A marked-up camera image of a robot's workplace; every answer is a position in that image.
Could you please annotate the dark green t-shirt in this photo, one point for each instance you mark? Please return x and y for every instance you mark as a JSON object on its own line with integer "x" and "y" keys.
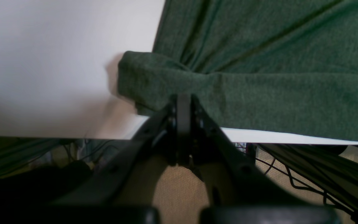
{"x": 288, "y": 66}

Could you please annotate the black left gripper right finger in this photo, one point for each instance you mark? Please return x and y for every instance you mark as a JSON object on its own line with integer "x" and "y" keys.
{"x": 239, "y": 193}

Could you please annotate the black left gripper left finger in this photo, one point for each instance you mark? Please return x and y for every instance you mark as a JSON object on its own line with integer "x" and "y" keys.
{"x": 122, "y": 192}

